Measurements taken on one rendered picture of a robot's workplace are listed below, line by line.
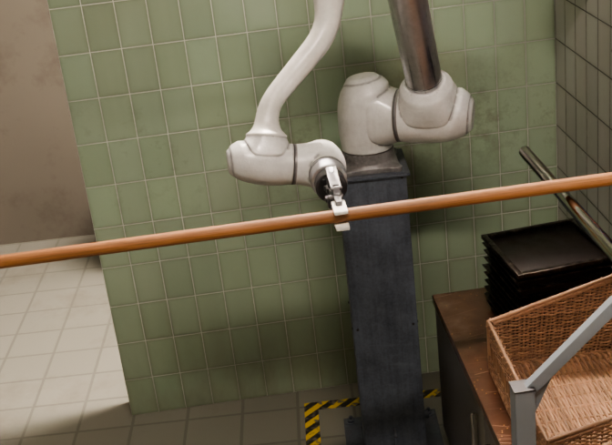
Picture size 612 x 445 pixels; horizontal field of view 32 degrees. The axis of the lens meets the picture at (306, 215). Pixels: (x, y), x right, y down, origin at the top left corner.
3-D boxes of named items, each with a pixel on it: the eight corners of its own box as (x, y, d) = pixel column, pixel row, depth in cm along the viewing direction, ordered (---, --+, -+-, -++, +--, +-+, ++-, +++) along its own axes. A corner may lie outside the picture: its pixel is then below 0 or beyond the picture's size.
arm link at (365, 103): (348, 136, 322) (341, 66, 314) (406, 136, 316) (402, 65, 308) (333, 156, 308) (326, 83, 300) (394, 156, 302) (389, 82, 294)
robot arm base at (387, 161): (323, 158, 323) (321, 141, 321) (396, 150, 323) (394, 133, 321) (327, 179, 307) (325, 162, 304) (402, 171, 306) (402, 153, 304)
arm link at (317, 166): (347, 188, 258) (351, 197, 252) (311, 193, 258) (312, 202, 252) (343, 154, 254) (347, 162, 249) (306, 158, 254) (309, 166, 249)
